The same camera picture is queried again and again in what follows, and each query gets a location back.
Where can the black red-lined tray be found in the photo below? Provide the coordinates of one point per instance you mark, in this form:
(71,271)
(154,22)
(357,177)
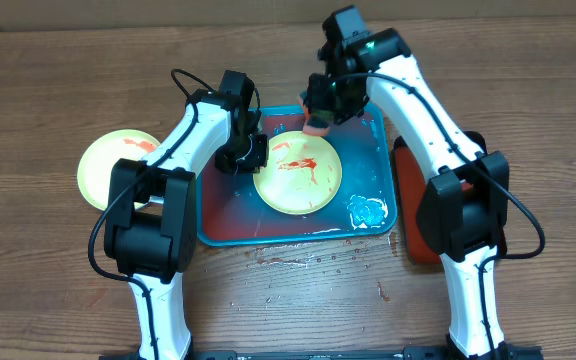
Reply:
(410,189)

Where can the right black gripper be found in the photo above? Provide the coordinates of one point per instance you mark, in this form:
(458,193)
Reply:
(318,92)

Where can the red and black sponge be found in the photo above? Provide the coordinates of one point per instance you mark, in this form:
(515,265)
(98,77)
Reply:
(313,125)

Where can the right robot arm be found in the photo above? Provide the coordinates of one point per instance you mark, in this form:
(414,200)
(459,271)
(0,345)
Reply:
(463,209)

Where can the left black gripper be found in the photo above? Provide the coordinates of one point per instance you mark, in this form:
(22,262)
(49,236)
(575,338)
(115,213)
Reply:
(254,164)

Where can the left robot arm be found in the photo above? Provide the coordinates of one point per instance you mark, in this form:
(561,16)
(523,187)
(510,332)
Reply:
(150,222)

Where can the yellow-green plate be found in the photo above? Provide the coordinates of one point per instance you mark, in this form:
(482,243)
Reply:
(302,175)
(95,165)

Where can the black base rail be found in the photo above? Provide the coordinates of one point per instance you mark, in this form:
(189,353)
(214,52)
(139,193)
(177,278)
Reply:
(408,353)

